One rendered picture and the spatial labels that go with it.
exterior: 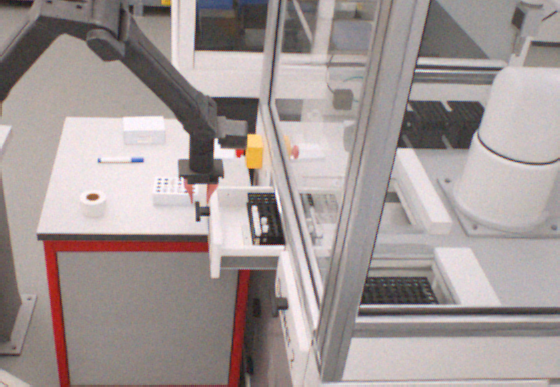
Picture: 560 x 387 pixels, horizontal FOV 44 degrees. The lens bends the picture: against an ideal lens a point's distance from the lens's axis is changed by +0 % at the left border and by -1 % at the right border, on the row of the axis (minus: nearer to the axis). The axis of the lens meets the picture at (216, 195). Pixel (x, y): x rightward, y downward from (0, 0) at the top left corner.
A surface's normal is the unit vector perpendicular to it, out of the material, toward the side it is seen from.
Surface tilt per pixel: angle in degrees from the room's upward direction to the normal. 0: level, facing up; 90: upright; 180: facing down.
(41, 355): 0
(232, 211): 0
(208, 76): 90
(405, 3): 90
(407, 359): 90
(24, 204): 0
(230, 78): 90
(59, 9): 35
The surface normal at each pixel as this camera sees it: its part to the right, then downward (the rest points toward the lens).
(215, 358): 0.06, 0.57
